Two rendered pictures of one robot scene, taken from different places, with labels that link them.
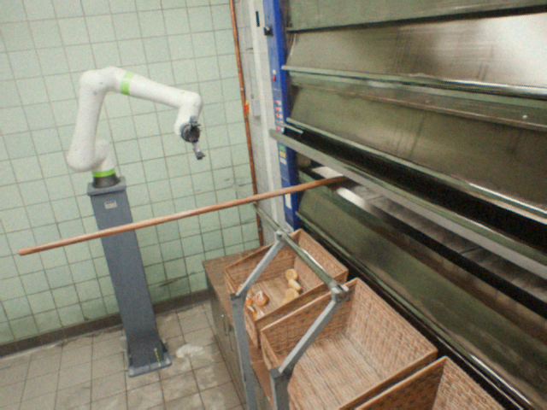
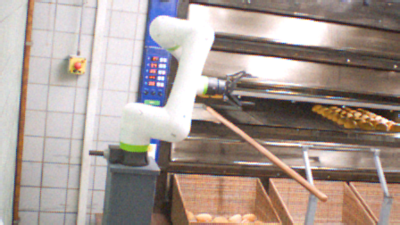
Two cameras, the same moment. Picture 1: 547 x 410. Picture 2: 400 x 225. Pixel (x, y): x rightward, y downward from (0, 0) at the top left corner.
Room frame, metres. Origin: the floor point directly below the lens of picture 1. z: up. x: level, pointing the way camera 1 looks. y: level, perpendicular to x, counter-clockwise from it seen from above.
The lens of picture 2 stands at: (2.13, 3.30, 1.90)
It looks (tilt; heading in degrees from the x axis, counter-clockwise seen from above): 11 degrees down; 272
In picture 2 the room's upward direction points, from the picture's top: 8 degrees clockwise
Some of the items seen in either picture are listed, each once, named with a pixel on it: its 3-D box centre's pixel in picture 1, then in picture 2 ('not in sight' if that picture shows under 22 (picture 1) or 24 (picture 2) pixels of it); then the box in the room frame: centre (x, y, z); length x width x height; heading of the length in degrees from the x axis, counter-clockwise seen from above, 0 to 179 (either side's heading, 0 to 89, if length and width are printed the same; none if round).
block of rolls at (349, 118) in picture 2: not in sight; (355, 117); (1.13, -1.02, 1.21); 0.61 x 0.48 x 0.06; 108
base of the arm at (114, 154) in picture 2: (105, 176); (120, 154); (2.53, 0.93, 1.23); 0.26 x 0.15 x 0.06; 17
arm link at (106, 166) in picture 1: (98, 157); (138, 126); (2.46, 0.92, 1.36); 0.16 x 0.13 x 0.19; 166
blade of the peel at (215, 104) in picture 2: not in sight; (197, 100); (2.31, -0.85, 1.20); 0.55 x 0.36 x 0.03; 19
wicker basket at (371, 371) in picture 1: (339, 354); (319, 212); (1.44, -0.18, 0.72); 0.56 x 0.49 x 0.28; 17
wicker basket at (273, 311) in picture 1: (281, 282); (224, 210); (2.03, 0.01, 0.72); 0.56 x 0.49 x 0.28; 18
